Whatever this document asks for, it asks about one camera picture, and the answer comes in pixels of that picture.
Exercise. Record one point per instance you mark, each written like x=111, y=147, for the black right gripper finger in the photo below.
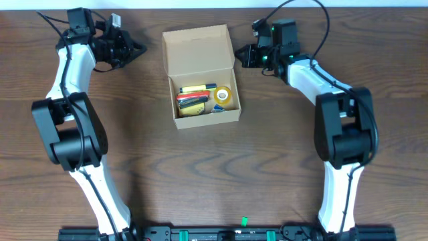
x=240, y=55
x=244, y=49

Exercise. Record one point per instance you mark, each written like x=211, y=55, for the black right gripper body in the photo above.
x=249, y=55

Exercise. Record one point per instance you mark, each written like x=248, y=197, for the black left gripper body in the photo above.
x=124, y=47

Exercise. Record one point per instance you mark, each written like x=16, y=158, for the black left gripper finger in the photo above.
x=134, y=54
x=136, y=44

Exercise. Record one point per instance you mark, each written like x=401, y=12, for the cardboard box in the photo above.
x=199, y=56

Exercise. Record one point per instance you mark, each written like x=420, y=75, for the yellow adhesive tape roll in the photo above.
x=222, y=95

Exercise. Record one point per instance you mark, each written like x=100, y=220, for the yellow blue highlighter pen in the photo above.
x=198, y=88

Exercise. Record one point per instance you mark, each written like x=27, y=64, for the white blue staples box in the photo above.
x=217, y=108

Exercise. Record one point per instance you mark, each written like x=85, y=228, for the red black stapler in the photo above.
x=192, y=98

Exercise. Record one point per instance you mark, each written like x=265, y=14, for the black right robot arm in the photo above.
x=346, y=137

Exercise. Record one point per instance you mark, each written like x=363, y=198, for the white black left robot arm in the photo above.
x=70, y=129

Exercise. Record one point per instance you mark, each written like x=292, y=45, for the yellow sticky note pad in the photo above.
x=192, y=109

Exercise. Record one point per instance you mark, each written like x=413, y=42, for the small green clip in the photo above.
x=244, y=221

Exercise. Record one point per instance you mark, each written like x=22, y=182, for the black mounting rail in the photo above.
x=289, y=233

